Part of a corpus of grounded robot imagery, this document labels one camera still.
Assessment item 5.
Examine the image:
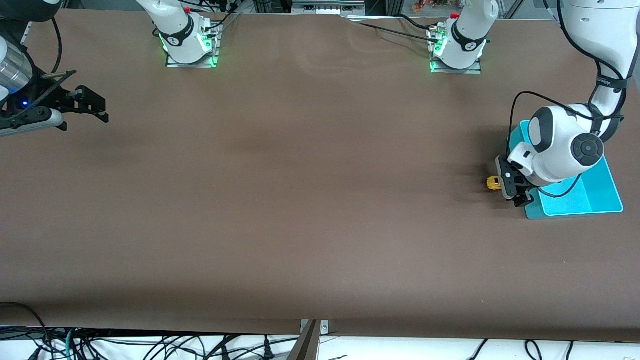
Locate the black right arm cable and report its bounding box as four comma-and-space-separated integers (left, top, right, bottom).
47, 17, 63, 76

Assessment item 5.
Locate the black base power cable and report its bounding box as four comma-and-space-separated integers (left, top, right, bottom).
345, 16, 441, 43

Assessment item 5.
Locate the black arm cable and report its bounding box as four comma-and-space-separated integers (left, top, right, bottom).
507, 91, 626, 161
47, 17, 63, 76

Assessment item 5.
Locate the turquoise plastic bin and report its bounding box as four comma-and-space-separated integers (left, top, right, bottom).
507, 120, 624, 220

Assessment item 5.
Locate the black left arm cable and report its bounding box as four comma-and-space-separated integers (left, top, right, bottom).
507, 91, 626, 161

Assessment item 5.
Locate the black base cable bundle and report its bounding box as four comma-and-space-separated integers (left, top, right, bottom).
190, 0, 242, 32

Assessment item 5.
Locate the orange patterned object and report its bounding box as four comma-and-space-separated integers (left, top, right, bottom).
412, 0, 451, 14

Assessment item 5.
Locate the dark wedge-shaped bar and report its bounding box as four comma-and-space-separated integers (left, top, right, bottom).
286, 320, 321, 360

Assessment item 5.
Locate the grey power strip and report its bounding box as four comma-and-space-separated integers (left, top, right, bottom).
291, 0, 367, 15

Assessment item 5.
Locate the black looped floor cable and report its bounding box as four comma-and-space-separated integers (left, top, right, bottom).
0, 301, 51, 360

